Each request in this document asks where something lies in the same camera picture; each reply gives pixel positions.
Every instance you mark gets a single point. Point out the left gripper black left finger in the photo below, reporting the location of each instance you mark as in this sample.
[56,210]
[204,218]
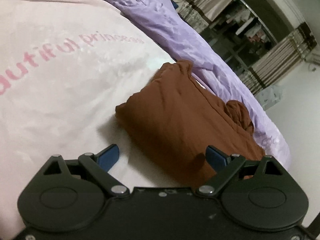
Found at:
[95,167]

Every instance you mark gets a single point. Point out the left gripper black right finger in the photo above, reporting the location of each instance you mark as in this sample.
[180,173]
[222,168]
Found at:
[227,167]

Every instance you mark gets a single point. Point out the brown garment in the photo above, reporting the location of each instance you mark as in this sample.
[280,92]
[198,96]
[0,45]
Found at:
[173,120]

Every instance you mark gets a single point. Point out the white patterned bag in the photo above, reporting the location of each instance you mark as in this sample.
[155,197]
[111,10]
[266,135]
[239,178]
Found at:
[269,96]

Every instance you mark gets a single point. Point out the right beige curtain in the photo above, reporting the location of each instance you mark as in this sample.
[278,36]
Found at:
[282,58]

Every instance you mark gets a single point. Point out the pink fleece blanket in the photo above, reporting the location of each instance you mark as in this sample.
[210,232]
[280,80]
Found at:
[65,66]

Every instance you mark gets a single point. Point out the purple duvet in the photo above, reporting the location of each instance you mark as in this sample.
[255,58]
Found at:
[159,20]

